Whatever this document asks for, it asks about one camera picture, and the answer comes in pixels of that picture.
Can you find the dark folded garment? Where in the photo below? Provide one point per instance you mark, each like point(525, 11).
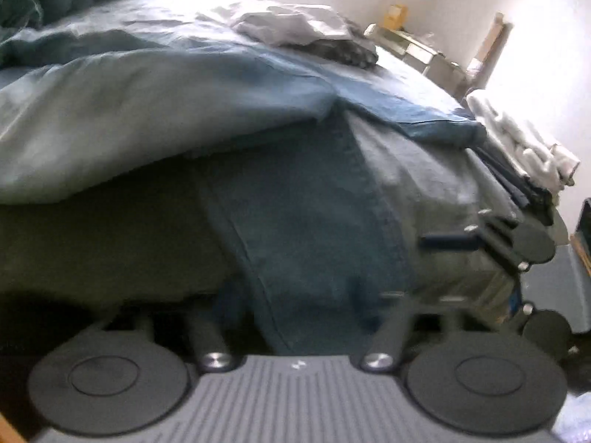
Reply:
point(508, 180)

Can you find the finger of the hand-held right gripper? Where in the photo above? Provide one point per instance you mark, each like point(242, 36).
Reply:
point(448, 242)

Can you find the cream desk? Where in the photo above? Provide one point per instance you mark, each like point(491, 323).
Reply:
point(415, 50)

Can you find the yellow box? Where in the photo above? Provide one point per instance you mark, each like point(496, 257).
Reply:
point(395, 14)

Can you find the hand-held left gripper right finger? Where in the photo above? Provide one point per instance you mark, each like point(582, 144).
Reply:
point(392, 332)

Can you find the white folded garment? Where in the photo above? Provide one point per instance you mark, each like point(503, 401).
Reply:
point(517, 134)

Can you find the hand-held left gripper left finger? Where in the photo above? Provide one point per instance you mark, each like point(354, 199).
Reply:
point(207, 337)

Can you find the white hoodie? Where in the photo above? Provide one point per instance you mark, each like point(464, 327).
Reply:
point(286, 23)

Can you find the blue denim jeans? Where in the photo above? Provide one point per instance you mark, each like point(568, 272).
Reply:
point(295, 240)

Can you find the flattened cardboard box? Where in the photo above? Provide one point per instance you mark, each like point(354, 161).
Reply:
point(494, 37)

